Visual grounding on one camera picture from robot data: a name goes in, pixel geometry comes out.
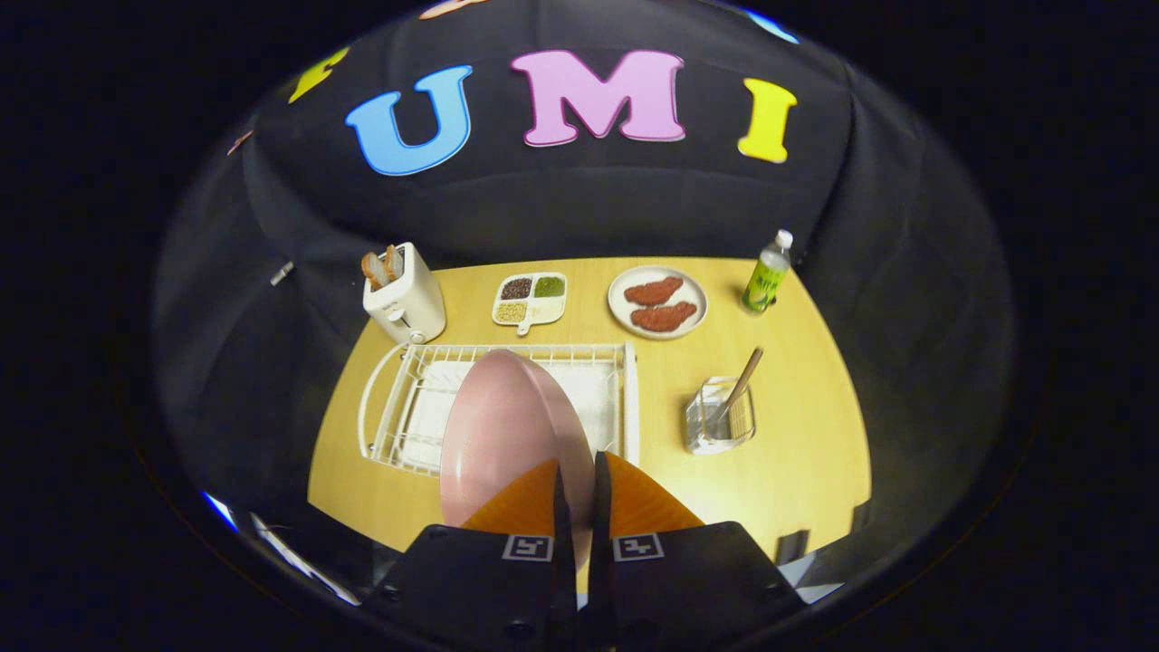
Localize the pink plate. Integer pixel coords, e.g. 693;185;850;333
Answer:
440;350;596;571

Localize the white plate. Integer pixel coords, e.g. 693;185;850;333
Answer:
608;265;709;340

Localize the white toaster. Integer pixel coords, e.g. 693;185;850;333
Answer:
363;242;447;345

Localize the black backdrop cloth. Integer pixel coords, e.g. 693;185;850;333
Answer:
154;0;1015;580

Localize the green label plastic bottle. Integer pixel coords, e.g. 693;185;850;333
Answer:
742;229;794;315

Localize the white wire dish rack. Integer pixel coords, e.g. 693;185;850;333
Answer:
358;341;640;478

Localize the wooden handle spoon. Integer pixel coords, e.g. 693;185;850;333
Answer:
706;348;764;436

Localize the metal wire basket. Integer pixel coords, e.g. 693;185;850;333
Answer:
685;377;757;455

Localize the divided white condiment tray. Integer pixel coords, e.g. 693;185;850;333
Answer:
492;272;569;336

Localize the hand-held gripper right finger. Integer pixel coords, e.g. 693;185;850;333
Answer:
587;450;807;652

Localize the brown meat patty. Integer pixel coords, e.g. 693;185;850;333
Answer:
624;277;685;306
630;302;698;332

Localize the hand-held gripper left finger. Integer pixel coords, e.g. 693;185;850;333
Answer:
360;457;580;652

